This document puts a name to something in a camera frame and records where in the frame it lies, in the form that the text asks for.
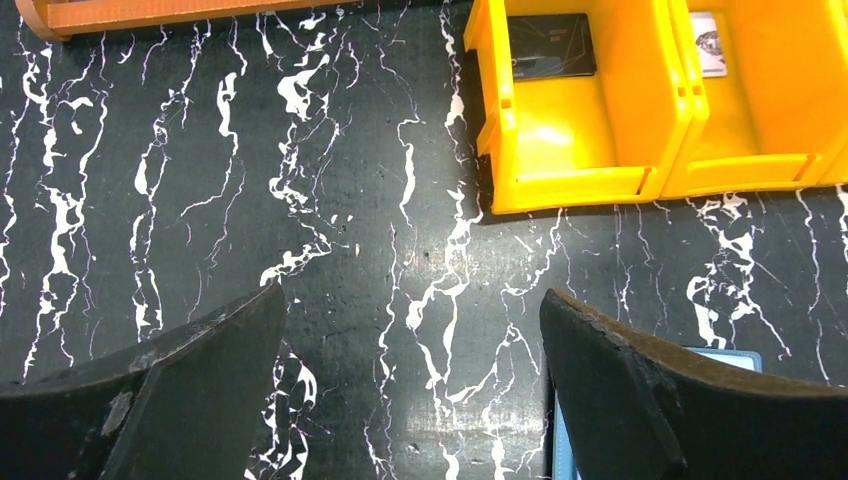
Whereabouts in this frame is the left yellow plastic bin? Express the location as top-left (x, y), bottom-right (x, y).
top-left (463, 1), bottom-right (694, 214)

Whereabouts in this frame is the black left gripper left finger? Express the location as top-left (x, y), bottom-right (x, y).
top-left (1, 283), bottom-right (286, 479)

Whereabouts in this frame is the wooden shelf rack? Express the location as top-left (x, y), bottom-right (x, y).
top-left (15, 0), bottom-right (334, 42)

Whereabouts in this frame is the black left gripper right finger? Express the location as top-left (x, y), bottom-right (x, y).
top-left (539, 289), bottom-right (847, 479)

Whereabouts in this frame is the white card with grey stripe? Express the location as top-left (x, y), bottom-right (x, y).
top-left (690, 11), bottom-right (728, 78)

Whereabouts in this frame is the black card with stripe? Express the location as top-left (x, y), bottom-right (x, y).
top-left (507, 13), bottom-right (598, 81)

